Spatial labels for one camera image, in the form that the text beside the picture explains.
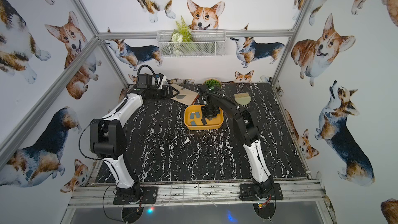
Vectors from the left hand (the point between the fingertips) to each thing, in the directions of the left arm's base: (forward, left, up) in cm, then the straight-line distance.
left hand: (176, 90), depth 91 cm
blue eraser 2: (-4, -11, -20) cm, 23 cm away
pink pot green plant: (+14, -22, -8) cm, 27 cm away
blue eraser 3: (-11, -9, -20) cm, 24 cm away
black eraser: (-10, -16, -19) cm, 27 cm away
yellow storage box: (-9, -9, -20) cm, 23 cm away
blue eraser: (-5, -8, -20) cm, 22 cm away
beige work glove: (+11, -2, -20) cm, 23 cm away
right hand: (-10, -18, -12) cm, 24 cm away
